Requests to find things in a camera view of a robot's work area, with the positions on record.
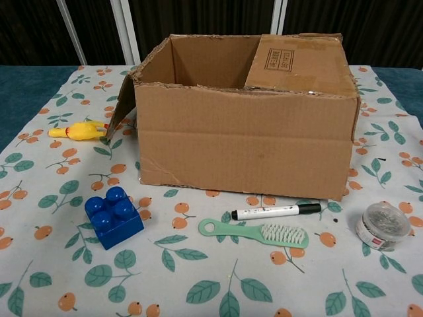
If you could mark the brown cardboard box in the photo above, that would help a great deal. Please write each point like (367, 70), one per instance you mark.
(244, 138)

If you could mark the white marker with black cap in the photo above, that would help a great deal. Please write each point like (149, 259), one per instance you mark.
(271, 211)

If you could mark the mint green plastic brush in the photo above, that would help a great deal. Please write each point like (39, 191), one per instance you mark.
(251, 232)

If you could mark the blue plastic building block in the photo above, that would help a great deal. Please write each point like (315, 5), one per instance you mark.
(114, 224)

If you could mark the floral leaf print tablecloth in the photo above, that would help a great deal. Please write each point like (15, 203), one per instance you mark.
(198, 280)

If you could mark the yellow rubber chicken toy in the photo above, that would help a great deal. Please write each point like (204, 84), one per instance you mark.
(82, 131)

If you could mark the round clear pin container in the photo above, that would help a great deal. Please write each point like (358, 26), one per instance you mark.
(383, 226)

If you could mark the wide white frame post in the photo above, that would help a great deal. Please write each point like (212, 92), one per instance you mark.
(127, 33)

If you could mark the thin white frame post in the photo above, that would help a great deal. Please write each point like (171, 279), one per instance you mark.
(72, 36)

